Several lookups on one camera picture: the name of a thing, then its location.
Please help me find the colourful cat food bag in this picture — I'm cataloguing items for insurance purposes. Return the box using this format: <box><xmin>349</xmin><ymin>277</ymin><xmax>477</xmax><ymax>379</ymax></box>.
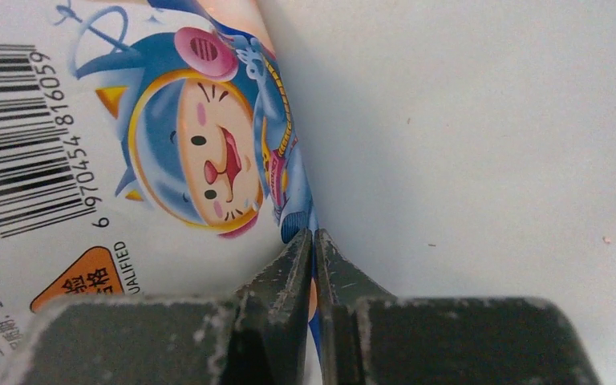
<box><xmin>0</xmin><ymin>1</ymin><xmax>318</xmax><ymax>375</ymax></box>

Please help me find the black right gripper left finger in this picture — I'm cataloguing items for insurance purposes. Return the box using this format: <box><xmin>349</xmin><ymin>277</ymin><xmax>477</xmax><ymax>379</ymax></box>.
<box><xmin>0</xmin><ymin>229</ymin><xmax>313</xmax><ymax>384</ymax></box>

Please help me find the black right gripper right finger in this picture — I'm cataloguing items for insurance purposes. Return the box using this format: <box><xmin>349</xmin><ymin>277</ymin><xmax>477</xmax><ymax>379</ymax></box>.
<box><xmin>314</xmin><ymin>229</ymin><xmax>600</xmax><ymax>384</ymax></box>

